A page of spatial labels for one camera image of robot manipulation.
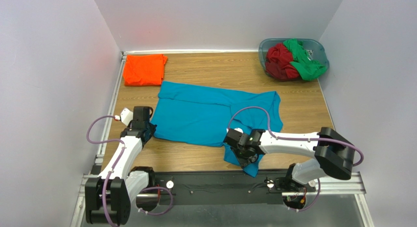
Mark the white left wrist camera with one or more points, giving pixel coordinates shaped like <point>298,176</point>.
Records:
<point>125,117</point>

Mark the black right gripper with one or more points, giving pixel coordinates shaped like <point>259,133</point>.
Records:
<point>245,156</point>

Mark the folded orange t shirt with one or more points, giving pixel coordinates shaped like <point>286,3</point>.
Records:
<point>145,70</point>

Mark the blue t shirt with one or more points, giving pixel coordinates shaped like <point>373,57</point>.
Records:
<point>200,115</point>

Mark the green t shirt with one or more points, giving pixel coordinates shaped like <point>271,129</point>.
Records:
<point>308,69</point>

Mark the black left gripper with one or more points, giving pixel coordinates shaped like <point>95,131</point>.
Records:
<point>150,128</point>

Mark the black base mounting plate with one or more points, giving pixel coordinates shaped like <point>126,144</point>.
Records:
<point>145,188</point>

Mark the dark red t shirt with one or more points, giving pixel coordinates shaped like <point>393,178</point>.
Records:
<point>278,63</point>

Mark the translucent teal plastic bin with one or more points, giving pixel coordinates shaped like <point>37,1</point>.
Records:
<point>315,49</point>

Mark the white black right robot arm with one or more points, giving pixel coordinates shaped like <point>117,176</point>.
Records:
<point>328,152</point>

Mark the aluminium front frame rail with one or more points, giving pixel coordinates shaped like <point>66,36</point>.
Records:
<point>353,186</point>

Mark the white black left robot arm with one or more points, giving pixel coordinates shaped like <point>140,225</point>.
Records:
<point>120,164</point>

